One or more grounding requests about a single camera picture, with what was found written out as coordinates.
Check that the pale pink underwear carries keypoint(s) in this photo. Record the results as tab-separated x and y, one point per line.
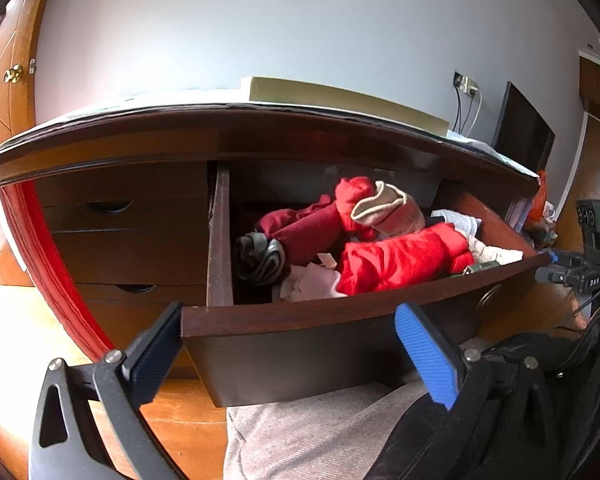
311	282

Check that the white green-patterned table cloth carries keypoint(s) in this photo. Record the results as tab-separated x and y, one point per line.
188	106

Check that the red plastic bag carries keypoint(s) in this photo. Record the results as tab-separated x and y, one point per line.
536	212

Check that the wall power outlet with plugs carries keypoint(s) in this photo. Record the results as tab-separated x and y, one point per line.
464	84

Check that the bright red underwear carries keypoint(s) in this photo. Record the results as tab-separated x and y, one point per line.
403	261

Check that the small red underwear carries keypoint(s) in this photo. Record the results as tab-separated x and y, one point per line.
348	193

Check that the dark wooden dresser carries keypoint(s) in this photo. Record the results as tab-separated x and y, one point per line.
114	224

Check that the shallow gold cardboard tray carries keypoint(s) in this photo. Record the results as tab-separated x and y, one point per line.
285	91

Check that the dark red underwear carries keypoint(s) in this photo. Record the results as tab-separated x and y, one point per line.
305	232

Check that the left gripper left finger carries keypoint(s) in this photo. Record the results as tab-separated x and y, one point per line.
66	443

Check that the white dotted underwear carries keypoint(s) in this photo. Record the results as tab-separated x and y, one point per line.
469	226

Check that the brass door knob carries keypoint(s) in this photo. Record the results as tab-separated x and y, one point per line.
13	74

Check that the person's grey trouser legs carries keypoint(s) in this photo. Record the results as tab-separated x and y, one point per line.
336	435

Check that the wooden door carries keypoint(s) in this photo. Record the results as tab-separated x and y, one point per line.
20	25

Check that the black monitor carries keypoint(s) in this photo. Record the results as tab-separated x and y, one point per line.
522	134

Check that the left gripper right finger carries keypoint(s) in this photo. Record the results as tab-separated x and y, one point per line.
499	421

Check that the beige knitted underwear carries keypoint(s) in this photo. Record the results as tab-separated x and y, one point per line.
390	211

